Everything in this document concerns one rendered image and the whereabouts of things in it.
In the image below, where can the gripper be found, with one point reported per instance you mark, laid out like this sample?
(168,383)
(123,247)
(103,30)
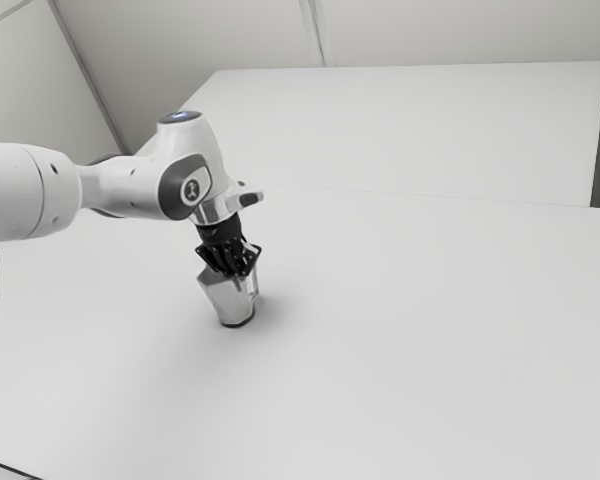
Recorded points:
(223,240)

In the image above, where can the grey faceted mug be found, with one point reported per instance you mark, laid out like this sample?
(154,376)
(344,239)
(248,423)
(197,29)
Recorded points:
(232,300)

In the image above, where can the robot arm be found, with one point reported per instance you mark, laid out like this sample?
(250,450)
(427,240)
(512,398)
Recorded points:
(130,180)

